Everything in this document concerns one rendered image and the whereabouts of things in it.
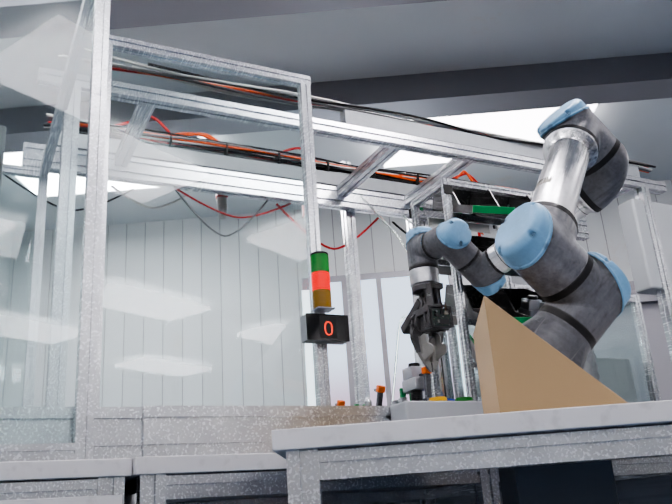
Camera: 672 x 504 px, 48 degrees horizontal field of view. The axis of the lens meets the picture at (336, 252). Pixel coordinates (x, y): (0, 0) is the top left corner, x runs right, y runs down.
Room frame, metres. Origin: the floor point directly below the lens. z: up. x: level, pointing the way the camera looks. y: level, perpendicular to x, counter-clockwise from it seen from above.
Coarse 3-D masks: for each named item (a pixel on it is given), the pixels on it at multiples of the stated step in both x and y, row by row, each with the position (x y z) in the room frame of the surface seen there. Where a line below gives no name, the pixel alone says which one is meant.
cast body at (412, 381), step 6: (408, 366) 1.90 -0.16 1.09; (414, 366) 1.88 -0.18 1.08; (420, 366) 1.89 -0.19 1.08; (402, 372) 1.91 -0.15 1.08; (408, 372) 1.89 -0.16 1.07; (414, 372) 1.88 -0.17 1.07; (420, 372) 1.89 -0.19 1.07; (408, 378) 1.89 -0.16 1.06; (414, 378) 1.87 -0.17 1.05; (420, 378) 1.87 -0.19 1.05; (402, 384) 1.92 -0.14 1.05; (408, 384) 1.89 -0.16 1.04; (414, 384) 1.87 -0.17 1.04; (420, 384) 1.87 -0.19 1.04; (408, 390) 1.90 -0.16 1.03; (414, 390) 1.89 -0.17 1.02
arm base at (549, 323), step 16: (528, 320) 1.34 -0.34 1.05; (544, 320) 1.31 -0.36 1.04; (560, 320) 1.30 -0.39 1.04; (576, 320) 1.30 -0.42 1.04; (544, 336) 1.30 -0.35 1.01; (560, 336) 1.30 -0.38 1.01; (576, 336) 1.30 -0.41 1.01; (592, 336) 1.32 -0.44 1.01; (560, 352) 1.29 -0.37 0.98; (576, 352) 1.31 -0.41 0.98
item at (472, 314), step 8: (448, 288) 2.13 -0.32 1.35; (464, 288) 2.17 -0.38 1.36; (472, 288) 2.18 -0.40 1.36; (448, 296) 2.14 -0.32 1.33; (472, 296) 2.19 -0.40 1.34; (480, 296) 2.19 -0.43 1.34; (488, 296) 2.17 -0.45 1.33; (496, 296) 2.13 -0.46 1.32; (504, 296) 2.08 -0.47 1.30; (448, 304) 2.15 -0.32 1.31; (472, 304) 2.20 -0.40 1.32; (480, 304) 2.20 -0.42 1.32; (496, 304) 2.13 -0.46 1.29; (504, 304) 2.09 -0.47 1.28; (472, 312) 2.01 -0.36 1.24; (512, 312) 2.05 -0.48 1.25; (520, 320) 1.96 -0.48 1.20
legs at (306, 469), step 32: (352, 448) 1.09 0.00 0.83; (384, 448) 1.09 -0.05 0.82; (416, 448) 1.09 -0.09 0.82; (448, 448) 1.09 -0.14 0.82; (480, 448) 1.09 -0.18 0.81; (512, 448) 1.09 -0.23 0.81; (544, 448) 1.09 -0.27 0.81; (576, 448) 1.09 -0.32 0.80; (608, 448) 1.08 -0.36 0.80; (640, 448) 1.08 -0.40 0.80; (288, 480) 1.09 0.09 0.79; (320, 480) 1.10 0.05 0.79; (512, 480) 1.32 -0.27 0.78; (544, 480) 1.28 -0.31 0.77; (576, 480) 1.28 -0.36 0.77; (608, 480) 1.28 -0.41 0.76
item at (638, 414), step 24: (576, 408) 1.06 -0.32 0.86; (600, 408) 1.06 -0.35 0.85; (624, 408) 1.06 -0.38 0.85; (648, 408) 1.06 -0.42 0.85; (288, 432) 1.07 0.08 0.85; (312, 432) 1.07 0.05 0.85; (336, 432) 1.07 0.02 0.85; (360, 432) 1.07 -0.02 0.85; (384, 432) 1.07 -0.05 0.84; (408, 432) 1.07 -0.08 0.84; (432, 432) 1.07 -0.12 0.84; (456, 432) 1.07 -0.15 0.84; (480, 432) 1.07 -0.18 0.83; (504, 432) 1.07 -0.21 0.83; (528, 432) 1.08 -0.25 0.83; (552, 432) 1.10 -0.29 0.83
